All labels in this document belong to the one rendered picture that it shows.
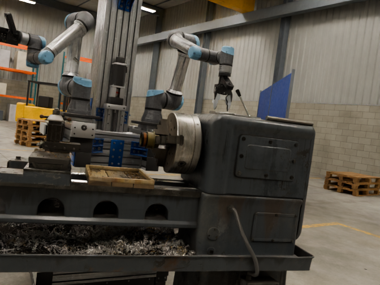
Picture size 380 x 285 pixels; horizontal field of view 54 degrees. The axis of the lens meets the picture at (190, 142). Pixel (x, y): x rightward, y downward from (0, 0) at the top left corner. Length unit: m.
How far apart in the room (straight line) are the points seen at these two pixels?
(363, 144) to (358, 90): 1.73
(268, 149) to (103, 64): 1.30
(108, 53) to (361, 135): 10.83
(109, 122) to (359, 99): 11.04
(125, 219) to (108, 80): 1.16
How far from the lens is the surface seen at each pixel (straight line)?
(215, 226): 1.88
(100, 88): 2.64
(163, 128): 1.96
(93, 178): 1.72
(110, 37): 2.69
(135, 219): 1.81
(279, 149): 1.95
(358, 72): 13.23
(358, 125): 12.87
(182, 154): 1.81
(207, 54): 2.20
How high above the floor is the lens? 1.19
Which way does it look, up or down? 3 degrees down
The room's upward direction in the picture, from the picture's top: 7 degrees clockwise
